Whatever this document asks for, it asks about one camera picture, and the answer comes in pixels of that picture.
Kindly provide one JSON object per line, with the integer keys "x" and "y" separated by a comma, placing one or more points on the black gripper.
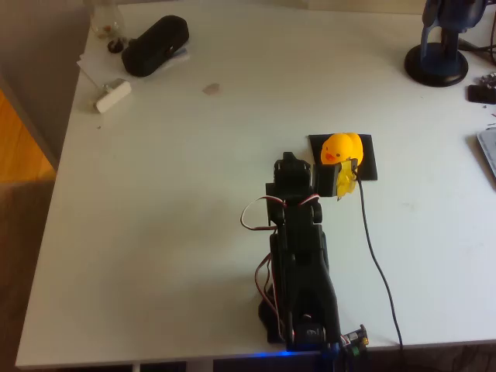
{"x": 291, "y": 167}

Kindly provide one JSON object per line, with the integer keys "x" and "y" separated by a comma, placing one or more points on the yellow rubber duck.
{"x": 341, "y": 147}

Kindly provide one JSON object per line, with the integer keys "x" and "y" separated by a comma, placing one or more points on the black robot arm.
{"x": 306, "y": 271}

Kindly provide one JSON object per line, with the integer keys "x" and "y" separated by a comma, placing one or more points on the black square mat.
{"x": 370, "y": 155}

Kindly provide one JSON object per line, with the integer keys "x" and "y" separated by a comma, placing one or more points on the motor controller board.
{"x": 354, "y": 339}

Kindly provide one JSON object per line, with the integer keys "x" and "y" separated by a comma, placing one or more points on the blue table clamp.
{"x": 334, "y": 348}

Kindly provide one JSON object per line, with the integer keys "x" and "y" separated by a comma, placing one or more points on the blue stand on black base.
{"x": 436, "y": 66}

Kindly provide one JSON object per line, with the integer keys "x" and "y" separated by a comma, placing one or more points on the black glasses case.
{"x": 155, "y": 46}

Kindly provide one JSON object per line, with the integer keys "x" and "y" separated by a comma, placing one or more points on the grey laptop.
{"x": 489, "y": 149}

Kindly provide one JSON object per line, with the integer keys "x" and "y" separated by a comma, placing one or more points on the white charger block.
{"x": 114, "y": 97}

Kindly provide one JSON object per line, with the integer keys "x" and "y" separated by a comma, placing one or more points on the small black device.
{"x": 480, "y": 94}

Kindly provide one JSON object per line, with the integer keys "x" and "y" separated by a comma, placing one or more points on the small circuit board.
{"x": 489, "y": 79}

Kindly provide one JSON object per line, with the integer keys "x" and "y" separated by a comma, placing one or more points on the black bottle cap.
{"x": 115, "y": 46}

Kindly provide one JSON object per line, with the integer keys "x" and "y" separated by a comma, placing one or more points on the white paper sheets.
{"x": 97, "y": 67}

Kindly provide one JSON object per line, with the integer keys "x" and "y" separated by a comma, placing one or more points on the camera with yellow tape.
{"x": 329, "y": 180}

